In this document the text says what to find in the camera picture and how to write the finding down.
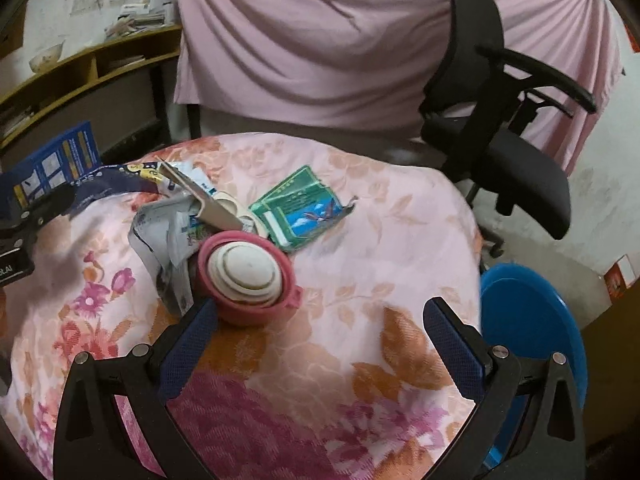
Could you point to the stack of papers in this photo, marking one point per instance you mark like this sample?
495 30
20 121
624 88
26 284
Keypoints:
140 20

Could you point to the black office chair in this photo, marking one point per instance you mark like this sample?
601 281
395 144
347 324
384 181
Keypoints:
525 170

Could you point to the green printed packet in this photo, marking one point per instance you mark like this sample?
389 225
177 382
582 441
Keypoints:
300 205

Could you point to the crumpled white wrapper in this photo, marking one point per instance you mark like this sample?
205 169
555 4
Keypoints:
155 230

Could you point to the small white blue wrapper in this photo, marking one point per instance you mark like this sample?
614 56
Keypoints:
192 180

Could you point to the blue cardboard box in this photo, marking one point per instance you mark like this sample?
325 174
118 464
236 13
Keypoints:
55 160

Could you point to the navy blue wrapper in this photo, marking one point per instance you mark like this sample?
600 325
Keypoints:
105 182

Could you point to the floral blanket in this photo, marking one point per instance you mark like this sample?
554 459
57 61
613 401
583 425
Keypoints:
350 270

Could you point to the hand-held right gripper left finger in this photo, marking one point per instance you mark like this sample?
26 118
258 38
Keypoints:
190 345

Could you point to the wooden shelf desk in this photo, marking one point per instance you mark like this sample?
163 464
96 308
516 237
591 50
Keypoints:
75 58

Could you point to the brown wooden furniture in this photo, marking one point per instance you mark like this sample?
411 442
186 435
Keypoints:
610 360

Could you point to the white patterned bowl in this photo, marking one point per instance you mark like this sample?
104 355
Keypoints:
47 57

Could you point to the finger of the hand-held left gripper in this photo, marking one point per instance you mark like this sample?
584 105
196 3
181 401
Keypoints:
50 202

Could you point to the beige cardboard piece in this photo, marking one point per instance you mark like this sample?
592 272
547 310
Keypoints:
220 212

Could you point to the white tape roll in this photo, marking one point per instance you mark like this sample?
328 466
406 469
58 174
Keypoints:
252 222

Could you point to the blue plastic stool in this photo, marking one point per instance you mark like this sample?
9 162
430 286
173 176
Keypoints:
525 320

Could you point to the papers in shelf cubby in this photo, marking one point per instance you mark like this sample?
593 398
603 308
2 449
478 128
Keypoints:
125 62

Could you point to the red white small box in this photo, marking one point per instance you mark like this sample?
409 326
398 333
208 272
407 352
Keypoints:
617 280

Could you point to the pink hanging cloth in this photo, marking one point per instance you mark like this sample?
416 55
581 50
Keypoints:
310 35

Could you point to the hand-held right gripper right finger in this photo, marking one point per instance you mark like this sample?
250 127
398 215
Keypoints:
455 350

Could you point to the white round lid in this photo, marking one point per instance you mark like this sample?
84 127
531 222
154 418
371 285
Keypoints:
245 270

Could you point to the pink plastic cup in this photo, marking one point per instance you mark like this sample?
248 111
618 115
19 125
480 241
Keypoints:
287 305

